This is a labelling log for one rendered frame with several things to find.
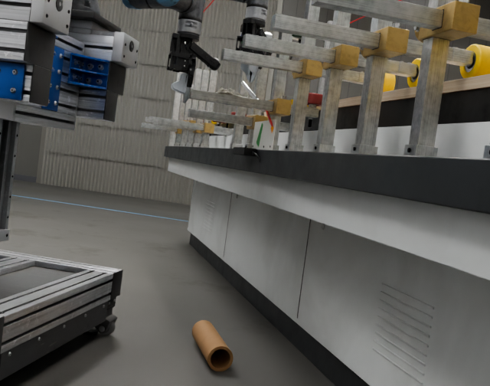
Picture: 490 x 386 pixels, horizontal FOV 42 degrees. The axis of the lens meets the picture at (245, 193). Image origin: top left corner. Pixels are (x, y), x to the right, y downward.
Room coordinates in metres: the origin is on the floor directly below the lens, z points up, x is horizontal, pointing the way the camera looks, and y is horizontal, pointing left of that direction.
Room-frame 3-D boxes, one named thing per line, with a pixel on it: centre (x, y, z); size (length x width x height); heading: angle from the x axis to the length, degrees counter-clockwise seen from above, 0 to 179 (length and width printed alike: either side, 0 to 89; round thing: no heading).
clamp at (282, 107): (2.15, -0.07, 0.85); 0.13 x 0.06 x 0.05; 14
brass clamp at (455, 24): (1.18, -0.32, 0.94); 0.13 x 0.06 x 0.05; 14
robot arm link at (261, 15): (2.28, 0.04, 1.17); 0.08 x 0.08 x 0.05
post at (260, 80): (2.41, 0.00, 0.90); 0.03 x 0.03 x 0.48; 14
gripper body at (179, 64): (2.05, 0.25, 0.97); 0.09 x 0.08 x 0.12; 105
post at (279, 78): (2.17, -0.07, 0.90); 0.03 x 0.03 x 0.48; 14
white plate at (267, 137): (2.19, -0.04, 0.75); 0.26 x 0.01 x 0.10; 14
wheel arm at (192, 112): (2.36, 0.03, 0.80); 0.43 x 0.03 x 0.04; 104
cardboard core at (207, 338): (2.09, 0.05, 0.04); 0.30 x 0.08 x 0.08; 14
